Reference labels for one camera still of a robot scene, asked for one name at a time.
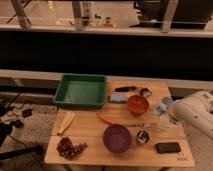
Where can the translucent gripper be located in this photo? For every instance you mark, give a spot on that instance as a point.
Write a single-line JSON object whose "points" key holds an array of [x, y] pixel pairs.
{"points": [[164, 123]]}

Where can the light blue towel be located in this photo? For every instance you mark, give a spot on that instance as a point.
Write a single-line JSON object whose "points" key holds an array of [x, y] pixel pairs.
{"points": [[165, 102]]}

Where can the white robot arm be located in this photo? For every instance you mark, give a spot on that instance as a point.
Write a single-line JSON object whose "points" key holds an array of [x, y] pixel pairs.
{"points": [[195, 109]]}

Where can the small metal cup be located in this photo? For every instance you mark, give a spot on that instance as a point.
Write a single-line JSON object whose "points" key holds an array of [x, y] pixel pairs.
{"points": [[142, 138]]}

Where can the orange bowl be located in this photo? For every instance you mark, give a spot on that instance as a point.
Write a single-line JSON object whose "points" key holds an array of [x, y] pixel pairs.
{"points": [[137, 105]]}

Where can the purple bowl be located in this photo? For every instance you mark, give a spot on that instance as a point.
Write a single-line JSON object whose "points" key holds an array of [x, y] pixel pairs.
{"points": [[117, 138]]}

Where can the blue sponge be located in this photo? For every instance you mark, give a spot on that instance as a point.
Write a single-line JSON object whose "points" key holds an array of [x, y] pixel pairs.
{"points": [[118, 98]]}

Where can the green plastic tray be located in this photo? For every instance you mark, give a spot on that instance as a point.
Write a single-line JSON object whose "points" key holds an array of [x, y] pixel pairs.
{"points": [[81, 91]]}

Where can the yellow banana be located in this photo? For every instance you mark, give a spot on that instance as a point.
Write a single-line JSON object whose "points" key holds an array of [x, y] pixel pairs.
{"points": [[67, 120]]}

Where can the bunch of red grapes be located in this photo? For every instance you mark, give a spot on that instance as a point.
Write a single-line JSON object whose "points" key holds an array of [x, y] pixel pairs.
{"points": [[68, 150]]}

